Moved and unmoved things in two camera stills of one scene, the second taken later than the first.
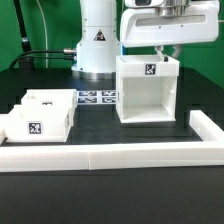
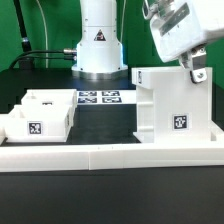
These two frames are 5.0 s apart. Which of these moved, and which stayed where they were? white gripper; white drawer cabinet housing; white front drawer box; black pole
Moved: white gripper; white drawer cabinet housing
Stayed: black pole; white front drawer box
